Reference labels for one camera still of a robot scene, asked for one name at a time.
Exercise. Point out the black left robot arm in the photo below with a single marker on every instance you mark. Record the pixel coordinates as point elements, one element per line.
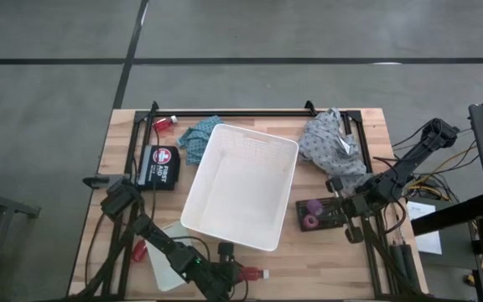
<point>162,243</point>

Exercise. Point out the white perforated plastic basket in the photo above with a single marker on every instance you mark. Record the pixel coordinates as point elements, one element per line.
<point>241,184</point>

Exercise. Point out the grey patterned cloth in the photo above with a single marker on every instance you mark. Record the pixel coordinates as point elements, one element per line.
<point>329,147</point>

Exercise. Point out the black bar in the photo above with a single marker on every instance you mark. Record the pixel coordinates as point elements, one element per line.
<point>451,214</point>

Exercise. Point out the small black plastic basket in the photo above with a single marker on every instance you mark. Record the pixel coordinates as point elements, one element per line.
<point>304,211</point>

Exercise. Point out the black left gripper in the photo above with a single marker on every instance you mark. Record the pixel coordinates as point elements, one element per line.
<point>220,281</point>

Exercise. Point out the red bottle with white cap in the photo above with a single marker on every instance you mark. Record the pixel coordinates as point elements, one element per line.
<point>139,251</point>
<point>164,124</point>
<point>255,274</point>

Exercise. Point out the black first aid kit pouch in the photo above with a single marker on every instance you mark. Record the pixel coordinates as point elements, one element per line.
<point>159,168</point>

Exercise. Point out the pink bandage roll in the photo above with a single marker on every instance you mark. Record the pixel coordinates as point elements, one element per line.
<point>310,221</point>

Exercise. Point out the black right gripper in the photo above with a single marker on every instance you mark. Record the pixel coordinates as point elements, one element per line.
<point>363,201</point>

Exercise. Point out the white paper sheet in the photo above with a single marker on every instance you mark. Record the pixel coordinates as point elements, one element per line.
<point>428,239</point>

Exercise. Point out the teal patterned cloth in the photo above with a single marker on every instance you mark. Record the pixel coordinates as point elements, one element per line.
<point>197,140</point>

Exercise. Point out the purple bandage roll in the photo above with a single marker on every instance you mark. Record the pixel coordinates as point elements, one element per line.
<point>315,206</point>

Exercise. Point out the black metal table frame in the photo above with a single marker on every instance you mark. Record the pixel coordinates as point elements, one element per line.
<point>245,113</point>

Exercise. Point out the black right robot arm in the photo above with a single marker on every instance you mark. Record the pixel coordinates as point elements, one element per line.
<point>409,163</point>

